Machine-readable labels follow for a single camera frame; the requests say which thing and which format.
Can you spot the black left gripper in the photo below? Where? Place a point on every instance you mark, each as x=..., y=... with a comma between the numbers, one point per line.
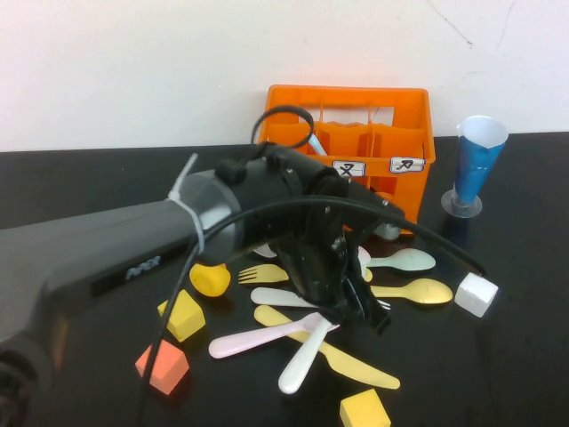
x=311, y=262

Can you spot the white plastic fork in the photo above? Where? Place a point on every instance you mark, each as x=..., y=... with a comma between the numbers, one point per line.
x=275, y=297

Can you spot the pale white plastic knife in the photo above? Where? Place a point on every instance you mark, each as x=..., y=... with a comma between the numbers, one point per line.
x=298, y=369

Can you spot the grey and black left robot arm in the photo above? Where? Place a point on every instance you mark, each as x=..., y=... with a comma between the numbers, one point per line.
x=89, y=249

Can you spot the orange plastic cutlery holder crate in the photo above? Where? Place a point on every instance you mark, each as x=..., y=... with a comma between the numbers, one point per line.
x=409, y=195

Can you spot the yellow plastic knife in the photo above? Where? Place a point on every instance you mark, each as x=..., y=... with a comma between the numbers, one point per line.
x=355, y=367

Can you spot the yellow plastic spoon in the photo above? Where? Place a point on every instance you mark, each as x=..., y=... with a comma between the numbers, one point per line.
x=427, y=292

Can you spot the mint green plastic spoon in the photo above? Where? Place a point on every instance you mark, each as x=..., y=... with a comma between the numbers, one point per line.
x=415, y=259

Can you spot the yellow foam cube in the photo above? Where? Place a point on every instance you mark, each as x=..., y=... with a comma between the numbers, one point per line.
x=364, y=409
x=189, y=316

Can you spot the yellow plastic fork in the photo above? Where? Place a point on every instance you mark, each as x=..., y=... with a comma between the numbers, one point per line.
x=266, y=274

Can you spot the white foam cube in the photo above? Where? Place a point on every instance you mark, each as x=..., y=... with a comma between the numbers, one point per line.
x=475, y=295

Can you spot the pink plastic knife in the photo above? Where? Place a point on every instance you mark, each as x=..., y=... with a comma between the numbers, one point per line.
x=240, y=343

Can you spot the blue cone cup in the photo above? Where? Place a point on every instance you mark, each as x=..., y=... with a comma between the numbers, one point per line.
x=451, y=205

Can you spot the white label fork character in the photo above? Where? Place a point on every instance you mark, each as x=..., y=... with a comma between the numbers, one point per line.
x=351, y=169

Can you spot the white label knife character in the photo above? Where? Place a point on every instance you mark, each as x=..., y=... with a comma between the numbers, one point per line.
x=406, y=165

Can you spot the yellow round plastic toy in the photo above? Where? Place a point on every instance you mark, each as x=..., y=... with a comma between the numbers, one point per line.
x=211, y=280

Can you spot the blue paper cone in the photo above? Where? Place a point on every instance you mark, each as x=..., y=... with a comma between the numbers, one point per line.
x=475, y=169

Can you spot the white zip tie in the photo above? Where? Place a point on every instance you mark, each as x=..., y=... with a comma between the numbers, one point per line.
x=195, y=222

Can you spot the orange foam cube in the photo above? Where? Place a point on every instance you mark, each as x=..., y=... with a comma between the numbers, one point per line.
x=171, y=369

